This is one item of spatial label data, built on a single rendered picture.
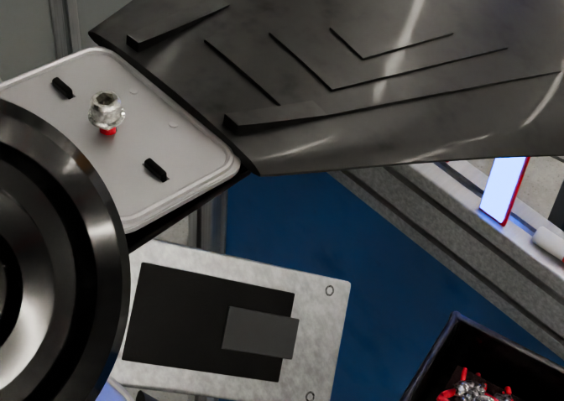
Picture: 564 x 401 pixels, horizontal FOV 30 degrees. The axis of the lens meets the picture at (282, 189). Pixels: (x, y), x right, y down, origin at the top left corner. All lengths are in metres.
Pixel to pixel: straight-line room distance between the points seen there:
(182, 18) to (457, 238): 0.46
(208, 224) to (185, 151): 0.78
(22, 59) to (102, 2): 0.14
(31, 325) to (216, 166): 0.10
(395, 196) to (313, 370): 0.34
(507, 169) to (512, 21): 0.28
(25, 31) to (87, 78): 0.98
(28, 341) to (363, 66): 0.19
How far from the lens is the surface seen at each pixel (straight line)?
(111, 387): 0.45
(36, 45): 1.43
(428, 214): 0.87
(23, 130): 0.32
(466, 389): 0.74
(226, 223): 1.17
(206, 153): 0.39
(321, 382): 0.58
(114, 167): 0.39
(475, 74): 0.47
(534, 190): 2.06
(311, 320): 0.57
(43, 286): 0.32
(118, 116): 0.39
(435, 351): 0.72
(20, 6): 1.38
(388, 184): 0.88
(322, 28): 0.45
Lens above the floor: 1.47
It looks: 49 degrees down
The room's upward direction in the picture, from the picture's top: 6 degrees clockwise
